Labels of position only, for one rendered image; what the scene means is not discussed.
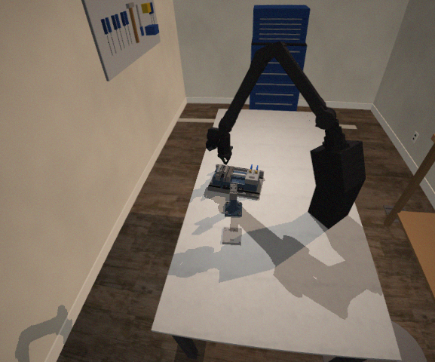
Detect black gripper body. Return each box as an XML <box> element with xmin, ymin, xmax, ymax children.
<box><xmin>218</xmin><ymin>144</ymin><xmax>233</xmax><ymax>160</ymax></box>

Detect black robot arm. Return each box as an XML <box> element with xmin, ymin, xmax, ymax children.
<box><xmin>206</xmin><ymin>41</ymin><xmax>350</xmax><ymax>154</ymax></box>

